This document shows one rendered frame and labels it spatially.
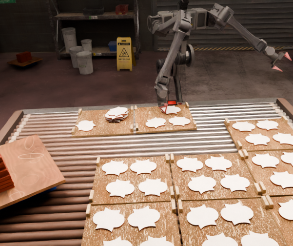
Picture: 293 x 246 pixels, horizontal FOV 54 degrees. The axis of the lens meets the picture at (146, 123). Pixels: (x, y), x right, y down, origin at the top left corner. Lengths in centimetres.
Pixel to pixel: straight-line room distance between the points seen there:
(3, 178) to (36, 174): 16
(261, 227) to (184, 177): 44
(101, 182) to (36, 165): 34
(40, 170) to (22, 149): 24
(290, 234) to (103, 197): 84
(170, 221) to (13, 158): 89
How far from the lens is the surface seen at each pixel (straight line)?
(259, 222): 141
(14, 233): 148
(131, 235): 131
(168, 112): 211
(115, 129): 196
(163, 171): 159
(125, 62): 558
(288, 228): 142
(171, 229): 132
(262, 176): 163
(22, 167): 161
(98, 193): 150
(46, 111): 239
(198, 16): 258
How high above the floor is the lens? 196
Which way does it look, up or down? 31 degrees down
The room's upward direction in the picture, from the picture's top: 3 degrees counter-clockwise
